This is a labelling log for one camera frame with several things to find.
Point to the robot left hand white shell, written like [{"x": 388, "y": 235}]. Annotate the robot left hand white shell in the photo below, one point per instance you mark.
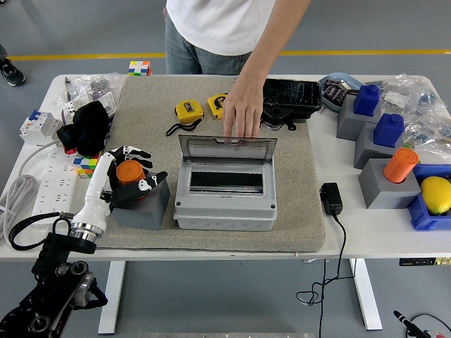
[{"x": 97, "y": 190}]

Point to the person's hand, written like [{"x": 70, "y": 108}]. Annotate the person's hand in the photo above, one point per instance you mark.
[{"x": 245, "y": 105}]

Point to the robot right hand black fingers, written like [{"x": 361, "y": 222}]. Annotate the robot right hand black fingers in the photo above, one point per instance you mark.
[{"x": 405, "y": 320}]

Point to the orange cylinder battery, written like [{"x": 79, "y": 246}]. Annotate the orange cylinder battery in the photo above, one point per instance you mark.
[
  {"x": 130, "y": 172},
  {"x": 400, "y": 165}
]

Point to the grey electrical box clear lid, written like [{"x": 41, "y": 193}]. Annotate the grey electrical box clear lid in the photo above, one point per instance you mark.
[{"x": 225, "y": 211}]

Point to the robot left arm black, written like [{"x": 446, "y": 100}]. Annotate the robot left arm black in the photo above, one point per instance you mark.
[{"x": 53, "y": 253}]

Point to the person's forearm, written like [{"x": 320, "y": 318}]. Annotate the person's forearm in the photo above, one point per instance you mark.
[{"x": 271, "y": 45}]

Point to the white power strip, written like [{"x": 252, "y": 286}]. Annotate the white power strip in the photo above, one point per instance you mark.
[{"x": 56, "y": 183}]

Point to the small red block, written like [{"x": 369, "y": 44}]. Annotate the small red block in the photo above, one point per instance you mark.
[{"x": 70, "y": 150}]

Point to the white table leg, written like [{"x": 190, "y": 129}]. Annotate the white table leg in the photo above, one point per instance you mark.
[
  {"x": 366, "y": 292},
  {"x": 114, "y": 281}
]

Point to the grey cube holder round hole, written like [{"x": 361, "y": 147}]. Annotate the grey cube holder round hole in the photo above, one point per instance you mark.
[{"x": 141, "y": 218}]

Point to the black plastic tray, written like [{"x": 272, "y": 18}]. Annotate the black plastic tray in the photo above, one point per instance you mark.
[{"x": 296, "y": 93}]

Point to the black table control panel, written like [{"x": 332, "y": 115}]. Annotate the black table control panel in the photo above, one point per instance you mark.
[{"x": 423, "y": 262}]

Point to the black cloth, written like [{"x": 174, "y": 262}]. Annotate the black cloth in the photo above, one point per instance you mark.
[{"x": 88, "y": 123}]

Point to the person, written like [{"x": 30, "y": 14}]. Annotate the person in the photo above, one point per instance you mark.
[
  {"x": 218, "y": 24},
  {"x": 10, "y": 72}
]

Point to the dark component packets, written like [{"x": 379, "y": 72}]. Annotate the dark component packets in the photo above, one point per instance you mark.
[{"x": 334, "y": 92}]

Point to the grey-brown mat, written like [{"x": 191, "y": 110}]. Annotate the grey-brown mat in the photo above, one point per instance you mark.
[{"x": 148, "y": 105}]

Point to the clear bags of small parts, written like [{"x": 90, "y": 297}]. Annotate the clear bags of small parts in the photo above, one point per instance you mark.
[{"x": 88, "y": 88}]

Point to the light blue dish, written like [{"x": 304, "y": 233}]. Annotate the light blue dish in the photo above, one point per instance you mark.
[{"x": 343, "y": 75}]

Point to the blue storage bin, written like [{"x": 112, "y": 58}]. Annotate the blue storage bin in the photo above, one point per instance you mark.
[{"x": 423, "y": 218}]

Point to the silver pen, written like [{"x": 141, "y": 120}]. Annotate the silver pen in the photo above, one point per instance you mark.
[{"x": 66, "y": 89}]

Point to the grey block holder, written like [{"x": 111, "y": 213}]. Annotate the grey block holder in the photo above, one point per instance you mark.
[
  {"x": 349, "y": 123},
  {"x": 366, "y": 151},
  {"x": 380, "y": 193}
]

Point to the colourful puzzle cube white cross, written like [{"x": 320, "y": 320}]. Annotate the colourful puzzle cube white cross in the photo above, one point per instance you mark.
[{"x": 140, "y": 68}]

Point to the blue plastic block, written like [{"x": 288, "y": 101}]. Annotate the blue plastic block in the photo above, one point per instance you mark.
[
  {"x": 387, "y": 130},
  {"x": 366, "y": 100}
]

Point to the yellow lemon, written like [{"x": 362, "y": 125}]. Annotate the yellow lemon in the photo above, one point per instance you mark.
[{"x": 437, "y": 195}]

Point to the white circuit breaker blue switch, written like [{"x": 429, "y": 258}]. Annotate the white circuit breaker blue switch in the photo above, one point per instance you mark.
[{"x": 38, "y": 126}]

